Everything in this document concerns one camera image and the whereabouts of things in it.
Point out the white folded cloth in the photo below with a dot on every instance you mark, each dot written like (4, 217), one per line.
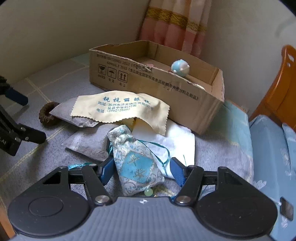
(178, 142)

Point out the pink nail file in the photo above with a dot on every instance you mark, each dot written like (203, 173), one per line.
(149, 66)

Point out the yellow printed lens cloth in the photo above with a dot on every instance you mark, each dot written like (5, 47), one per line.
(113, 106)

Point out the blue embroidered pouch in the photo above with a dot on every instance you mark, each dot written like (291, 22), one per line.
(135, 164)

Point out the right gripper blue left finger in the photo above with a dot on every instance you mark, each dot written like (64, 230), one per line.
(95, 178)

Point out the wooden headboard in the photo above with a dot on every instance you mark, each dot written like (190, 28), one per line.
(279, 102)

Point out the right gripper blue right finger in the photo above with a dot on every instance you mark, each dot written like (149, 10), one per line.
(189, 178)

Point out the pink striped curtain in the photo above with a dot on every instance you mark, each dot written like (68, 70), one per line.
(179, 24)

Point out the blue white toy figure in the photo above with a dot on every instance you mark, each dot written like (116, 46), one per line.
(180, 68)

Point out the open cardboard box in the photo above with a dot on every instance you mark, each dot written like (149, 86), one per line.
(194, 100)

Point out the grey checked table cover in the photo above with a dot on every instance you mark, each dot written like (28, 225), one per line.
(226, 143)

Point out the black smartphone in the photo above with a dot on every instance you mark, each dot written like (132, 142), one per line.
(286, 209)

